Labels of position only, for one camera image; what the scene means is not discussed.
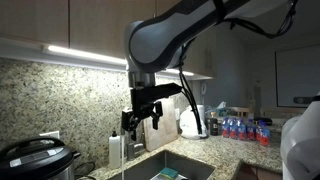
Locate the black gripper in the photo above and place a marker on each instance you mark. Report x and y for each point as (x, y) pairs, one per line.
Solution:
(141, 100)

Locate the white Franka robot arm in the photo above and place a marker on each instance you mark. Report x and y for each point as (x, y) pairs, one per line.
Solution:
(160, 40)

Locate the wooden cutting board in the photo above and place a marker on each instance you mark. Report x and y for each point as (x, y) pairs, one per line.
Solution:
(165, 130)

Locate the white soap dispenser bottle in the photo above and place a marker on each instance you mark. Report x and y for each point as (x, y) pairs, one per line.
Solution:
(114, 151)

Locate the white plastic bag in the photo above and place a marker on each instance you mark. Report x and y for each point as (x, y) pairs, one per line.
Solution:
(188, 125)

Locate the green sponge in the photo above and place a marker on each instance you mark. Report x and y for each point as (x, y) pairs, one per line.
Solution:
(168, 172)

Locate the stainless steel sink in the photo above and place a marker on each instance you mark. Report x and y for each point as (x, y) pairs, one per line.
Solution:
(190, 166)

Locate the dark small bottle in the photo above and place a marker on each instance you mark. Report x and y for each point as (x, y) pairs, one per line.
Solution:
(213, 125)

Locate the teal tissue box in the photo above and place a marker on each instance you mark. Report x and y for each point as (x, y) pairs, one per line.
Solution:
(218, 110)

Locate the red blue juice pouch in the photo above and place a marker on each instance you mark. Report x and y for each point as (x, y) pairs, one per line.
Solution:
(265, 136)
(233, 129)
(250, 130)
(258, 132)
(226, 128)
(241, 130)

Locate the under-cabinet light strip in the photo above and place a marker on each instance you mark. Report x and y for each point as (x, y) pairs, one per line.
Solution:
(83, 55)

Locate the wooden tray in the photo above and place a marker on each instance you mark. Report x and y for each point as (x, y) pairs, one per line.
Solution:
(240, 110)

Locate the wide wooden cabinet door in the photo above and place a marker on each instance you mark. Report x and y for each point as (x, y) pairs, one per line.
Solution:
(100, 26)

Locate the black pressure cooker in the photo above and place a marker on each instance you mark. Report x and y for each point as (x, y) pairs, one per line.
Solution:
(33, 160)

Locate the narrow wooden cabinet door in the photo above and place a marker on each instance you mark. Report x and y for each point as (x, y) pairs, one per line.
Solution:
(33, 20)

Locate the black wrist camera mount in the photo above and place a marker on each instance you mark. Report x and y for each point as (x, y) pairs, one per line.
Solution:
(168, 90)

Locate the white wall outlet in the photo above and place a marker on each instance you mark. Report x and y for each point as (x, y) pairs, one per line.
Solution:
(51, 134)

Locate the white wall board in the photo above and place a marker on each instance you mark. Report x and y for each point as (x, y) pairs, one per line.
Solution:
(298, 76)

